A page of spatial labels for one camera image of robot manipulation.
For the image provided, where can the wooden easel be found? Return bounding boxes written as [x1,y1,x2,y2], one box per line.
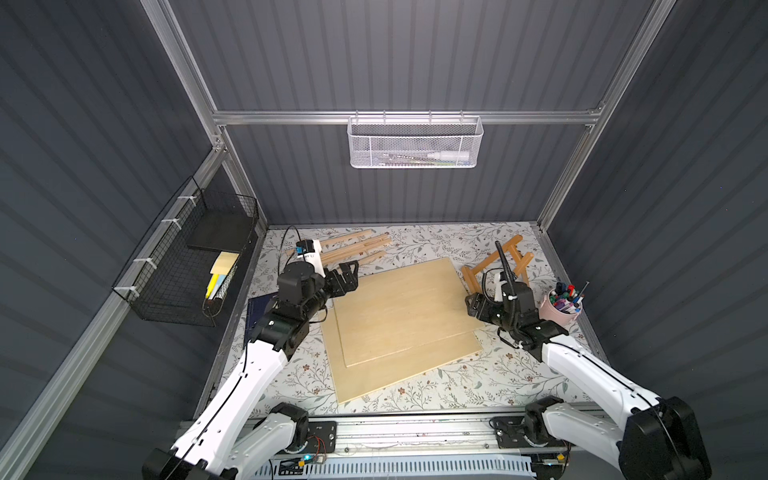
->
[460,234,534,294]
[285,230,392,267]

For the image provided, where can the plywood board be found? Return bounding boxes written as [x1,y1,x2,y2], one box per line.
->
[334,257,481,367]
[322,298,481,403]

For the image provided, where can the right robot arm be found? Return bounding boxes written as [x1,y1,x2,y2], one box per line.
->
[465,281,712,479]

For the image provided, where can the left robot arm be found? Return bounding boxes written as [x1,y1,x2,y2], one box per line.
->
[141,261,359,479]

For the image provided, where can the floral table mat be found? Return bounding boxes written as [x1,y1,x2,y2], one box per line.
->
[253,222,588,417]

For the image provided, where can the pink pen cup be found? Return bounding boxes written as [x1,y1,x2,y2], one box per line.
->
[539,282,589,327]

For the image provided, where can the dark blue notebook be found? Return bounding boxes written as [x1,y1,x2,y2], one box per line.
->
[244,292,276,344]

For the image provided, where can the yellow sticky notes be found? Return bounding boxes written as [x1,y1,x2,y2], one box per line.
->
[205,252,239,300]

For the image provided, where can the white marker in basket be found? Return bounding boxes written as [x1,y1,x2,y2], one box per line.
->
[427,151,471,164]

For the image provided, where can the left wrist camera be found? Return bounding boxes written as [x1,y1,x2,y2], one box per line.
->
[295,239,325,277]

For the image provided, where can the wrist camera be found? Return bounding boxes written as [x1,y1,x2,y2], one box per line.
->
[295,239,325,277]
[493,271,512,304]

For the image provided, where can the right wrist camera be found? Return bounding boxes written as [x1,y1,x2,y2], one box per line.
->
[493,271,512,304]

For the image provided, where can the white mesh wall basket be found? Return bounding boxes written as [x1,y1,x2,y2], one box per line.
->
[346,114,484,169]

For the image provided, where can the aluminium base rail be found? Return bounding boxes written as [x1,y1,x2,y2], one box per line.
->
[176,407,655,460]

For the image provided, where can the black wire wall basket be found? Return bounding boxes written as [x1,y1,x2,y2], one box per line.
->
[113,178,259,327]

